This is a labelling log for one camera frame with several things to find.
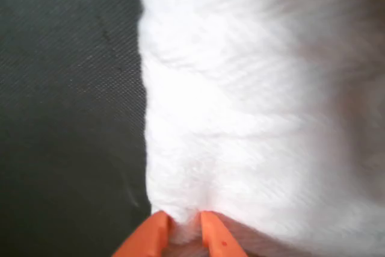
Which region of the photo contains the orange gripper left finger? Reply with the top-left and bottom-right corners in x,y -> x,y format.
112,210 -> 173,257

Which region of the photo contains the white grey-striped towel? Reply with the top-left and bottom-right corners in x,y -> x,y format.
131,0 -> 385,257

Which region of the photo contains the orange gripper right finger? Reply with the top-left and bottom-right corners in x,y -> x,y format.
199,210 -> 249,257

